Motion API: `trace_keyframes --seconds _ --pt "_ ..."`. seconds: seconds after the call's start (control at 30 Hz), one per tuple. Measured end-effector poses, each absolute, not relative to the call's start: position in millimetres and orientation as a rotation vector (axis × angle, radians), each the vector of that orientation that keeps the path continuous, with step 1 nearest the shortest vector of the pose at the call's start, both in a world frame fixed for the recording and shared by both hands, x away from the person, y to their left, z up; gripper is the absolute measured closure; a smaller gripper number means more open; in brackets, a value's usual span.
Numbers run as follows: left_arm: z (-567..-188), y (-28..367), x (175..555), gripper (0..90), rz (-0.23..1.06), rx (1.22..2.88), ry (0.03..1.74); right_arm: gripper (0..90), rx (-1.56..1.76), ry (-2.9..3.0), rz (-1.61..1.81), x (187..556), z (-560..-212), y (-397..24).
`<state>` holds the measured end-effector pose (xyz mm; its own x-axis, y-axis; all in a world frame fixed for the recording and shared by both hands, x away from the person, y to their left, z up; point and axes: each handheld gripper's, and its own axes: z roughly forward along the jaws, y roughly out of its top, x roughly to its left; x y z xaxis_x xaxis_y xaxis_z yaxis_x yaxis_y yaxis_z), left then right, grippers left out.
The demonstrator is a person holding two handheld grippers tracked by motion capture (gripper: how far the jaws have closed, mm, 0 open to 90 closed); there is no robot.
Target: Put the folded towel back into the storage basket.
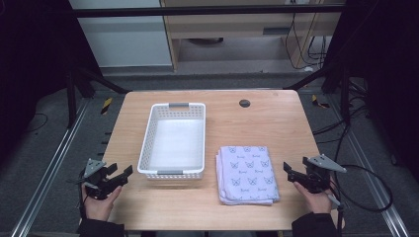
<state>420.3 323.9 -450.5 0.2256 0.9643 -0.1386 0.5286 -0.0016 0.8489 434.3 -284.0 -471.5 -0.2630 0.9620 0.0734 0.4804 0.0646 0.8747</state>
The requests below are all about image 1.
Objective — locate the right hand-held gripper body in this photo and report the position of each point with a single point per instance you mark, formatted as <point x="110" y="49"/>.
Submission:
<point x="318" y="177"/>

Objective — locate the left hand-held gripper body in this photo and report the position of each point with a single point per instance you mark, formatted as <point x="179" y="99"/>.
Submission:
<point x="97" y="181"/>

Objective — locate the person's right hand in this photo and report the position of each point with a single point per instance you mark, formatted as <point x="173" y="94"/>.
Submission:
<point x="316" y="201"/>

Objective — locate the person's left hand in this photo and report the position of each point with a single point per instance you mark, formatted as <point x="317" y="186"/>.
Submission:
<point x="99" y="207"/>

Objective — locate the folded lilac patterned cloth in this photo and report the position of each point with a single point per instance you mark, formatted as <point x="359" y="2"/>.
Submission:
<point x="247" y="174"/>

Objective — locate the white plastic basket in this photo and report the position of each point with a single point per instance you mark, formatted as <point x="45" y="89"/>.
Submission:
<point x="174" y="144"/>

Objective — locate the yellow black tape strip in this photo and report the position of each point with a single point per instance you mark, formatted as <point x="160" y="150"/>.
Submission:
<point x="318" y="102"/>
<point x="106" y="106"/>

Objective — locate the black metal stand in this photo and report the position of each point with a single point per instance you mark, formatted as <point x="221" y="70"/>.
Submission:
<point x="345" y="95"/>
<point x="70" y="98"/>

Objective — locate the white cabinet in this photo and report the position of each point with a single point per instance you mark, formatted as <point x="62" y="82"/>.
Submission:
<point x="125" y="42"/>

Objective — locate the black curtain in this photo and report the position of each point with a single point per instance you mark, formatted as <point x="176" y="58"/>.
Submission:
<point x="33" y="65"/>
<point x="388" y="65"/>

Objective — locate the wooden desk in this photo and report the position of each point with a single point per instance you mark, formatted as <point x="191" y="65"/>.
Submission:
<point x="230" y="26"/>

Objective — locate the metal floor rail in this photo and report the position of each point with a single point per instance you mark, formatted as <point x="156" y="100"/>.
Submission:
<point x="369" y="171"/>
<point x="49" y="171"/>

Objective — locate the black horizontal frame bar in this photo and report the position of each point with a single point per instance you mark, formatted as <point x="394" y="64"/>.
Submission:
<point x="197" y="10"/>

